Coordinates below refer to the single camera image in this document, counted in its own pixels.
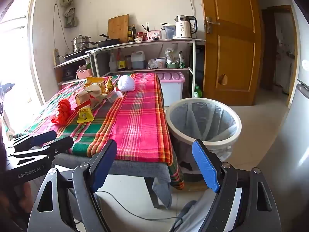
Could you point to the white plastic jar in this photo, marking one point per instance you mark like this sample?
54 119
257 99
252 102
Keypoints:
160 63

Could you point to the dark small appliance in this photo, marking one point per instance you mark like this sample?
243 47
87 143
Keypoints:
67 72

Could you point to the pink lid storage box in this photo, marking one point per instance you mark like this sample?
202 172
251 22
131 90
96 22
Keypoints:
172 91

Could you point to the hanging grey green cloth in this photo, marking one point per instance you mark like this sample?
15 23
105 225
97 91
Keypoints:
70 17

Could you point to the white kitchen shelf unit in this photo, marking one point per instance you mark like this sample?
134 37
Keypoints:
149 43

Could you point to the pink plastic basket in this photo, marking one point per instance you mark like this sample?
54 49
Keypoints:
84 73

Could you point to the water filter pitcher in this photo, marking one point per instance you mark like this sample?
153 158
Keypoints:
169 31

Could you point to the bagged dry goods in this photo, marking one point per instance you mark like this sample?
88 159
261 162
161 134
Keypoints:
171 55

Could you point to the gold foil packet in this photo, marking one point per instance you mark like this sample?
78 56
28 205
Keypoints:
109 85

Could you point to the pink utensil holder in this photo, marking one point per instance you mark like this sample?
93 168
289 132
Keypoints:
154 35

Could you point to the dark chopsticks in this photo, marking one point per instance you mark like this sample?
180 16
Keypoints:
146 27

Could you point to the small yellow snack packet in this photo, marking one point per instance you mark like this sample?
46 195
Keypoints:
84 117

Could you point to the small patterned bowl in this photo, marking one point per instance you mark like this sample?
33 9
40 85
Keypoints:
138 39

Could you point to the white round trash bin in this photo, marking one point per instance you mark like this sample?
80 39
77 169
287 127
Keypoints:
174 131

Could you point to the dark oil bottle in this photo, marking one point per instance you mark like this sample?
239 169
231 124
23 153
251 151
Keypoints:
129 35

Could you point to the brown doorway frame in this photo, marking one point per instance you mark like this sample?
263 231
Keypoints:
277 8

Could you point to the green bowl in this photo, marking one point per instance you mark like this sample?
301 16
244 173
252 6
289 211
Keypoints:
171 65

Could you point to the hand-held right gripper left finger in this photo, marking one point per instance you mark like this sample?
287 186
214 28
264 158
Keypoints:
103 164

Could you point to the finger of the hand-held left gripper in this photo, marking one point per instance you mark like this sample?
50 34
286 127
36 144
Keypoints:
45 136
60 145

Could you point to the bright window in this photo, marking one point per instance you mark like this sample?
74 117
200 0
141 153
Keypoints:
14 65

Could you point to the dark metal table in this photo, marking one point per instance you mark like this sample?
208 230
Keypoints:
151 193

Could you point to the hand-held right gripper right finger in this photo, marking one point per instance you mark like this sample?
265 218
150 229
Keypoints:
205 164

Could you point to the yellow capped sauce bottle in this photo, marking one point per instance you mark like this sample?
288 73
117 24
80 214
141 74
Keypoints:
134 33

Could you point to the person's grey trouser leg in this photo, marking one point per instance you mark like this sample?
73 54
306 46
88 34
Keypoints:
200 212

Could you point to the green white packet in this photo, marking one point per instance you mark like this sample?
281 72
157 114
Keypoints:
181 60

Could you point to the white foam fruit net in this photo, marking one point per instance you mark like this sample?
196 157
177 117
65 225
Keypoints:
126 83

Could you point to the silver refrigerator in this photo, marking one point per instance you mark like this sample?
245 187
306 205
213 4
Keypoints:
297 125

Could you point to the plastic jug dark liquid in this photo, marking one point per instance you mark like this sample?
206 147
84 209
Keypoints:
138 61

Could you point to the black cooktop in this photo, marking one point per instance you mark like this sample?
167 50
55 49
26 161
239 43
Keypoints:
74 55

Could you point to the clear plastic container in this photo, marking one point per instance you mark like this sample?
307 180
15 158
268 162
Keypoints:
114 96

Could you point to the low brown shelf unit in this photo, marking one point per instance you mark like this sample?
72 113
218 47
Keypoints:
72 60

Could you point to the red green plaid tablecloth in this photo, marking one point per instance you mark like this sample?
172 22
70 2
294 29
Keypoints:
140 125

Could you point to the person's left hand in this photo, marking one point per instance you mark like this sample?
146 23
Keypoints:
27 195

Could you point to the translucent bin liner bag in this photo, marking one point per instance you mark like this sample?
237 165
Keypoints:
205 120

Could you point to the beige power strip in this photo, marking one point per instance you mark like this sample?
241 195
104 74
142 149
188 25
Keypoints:
56 56

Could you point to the white electric kettle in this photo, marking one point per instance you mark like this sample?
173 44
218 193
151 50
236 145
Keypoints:
183 29

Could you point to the crumpled clear plastic bag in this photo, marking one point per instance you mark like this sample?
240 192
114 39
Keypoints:
152 64

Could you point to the soy sauce bottle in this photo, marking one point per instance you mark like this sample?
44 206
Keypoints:
121 64

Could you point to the green plastic bottle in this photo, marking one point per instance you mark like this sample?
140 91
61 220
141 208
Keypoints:
197 92

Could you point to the wooden cutting board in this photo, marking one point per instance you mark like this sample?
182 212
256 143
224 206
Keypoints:
118 27

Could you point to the red lid jar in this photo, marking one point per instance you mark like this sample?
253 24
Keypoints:
140 35

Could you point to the steel steamer pot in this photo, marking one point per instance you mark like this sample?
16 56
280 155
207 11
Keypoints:
80 43

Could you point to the wooden door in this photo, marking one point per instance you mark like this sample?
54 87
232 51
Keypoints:
231 53

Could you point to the clear plastic bottle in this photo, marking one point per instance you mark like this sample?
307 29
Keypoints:
112 65

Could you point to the orange mesh bag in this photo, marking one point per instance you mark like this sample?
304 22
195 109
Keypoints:
63 110

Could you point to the black frying pan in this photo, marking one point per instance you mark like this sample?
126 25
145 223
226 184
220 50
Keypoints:
108 42

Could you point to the brown glass jar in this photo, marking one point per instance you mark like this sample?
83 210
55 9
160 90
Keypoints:
128 64

